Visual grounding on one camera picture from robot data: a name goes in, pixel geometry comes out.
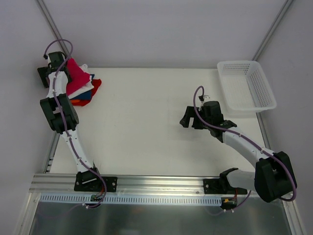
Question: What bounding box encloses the orange red folded t shirt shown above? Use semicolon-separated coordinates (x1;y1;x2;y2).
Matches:
70;79;102;107

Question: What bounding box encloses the aluminium mounting rail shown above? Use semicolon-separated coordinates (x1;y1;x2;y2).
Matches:
29;173;217;196

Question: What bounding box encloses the white slotted cable duct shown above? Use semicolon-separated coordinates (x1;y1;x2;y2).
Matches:
39;193;222;207

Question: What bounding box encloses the white plastic basket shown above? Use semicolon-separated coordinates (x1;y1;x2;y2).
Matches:
217;60;277;116

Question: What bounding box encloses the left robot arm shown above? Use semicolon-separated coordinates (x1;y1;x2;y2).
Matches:
37;66;102;191

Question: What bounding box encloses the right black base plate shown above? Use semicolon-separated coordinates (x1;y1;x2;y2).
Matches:
203;178;247;195

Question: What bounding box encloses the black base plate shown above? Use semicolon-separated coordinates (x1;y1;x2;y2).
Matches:
203;178;247;195
74;172;117;192

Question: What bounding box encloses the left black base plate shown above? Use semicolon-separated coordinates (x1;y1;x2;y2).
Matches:
74;172;117;192

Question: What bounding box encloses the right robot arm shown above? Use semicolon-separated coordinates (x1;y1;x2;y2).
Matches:
179;101;297;203

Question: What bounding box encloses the blue folded t shirt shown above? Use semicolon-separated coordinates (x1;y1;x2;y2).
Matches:
68;74;95;100

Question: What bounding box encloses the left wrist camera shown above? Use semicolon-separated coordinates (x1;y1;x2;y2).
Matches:
48;51;65;67

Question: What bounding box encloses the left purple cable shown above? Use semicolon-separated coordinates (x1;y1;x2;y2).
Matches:
39;39;108;218

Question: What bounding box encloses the pink red t shirt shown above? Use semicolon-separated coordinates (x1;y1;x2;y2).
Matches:
66;58;90;94

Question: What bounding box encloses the white folded t shirt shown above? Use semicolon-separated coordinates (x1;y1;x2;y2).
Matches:
67;64;94;99

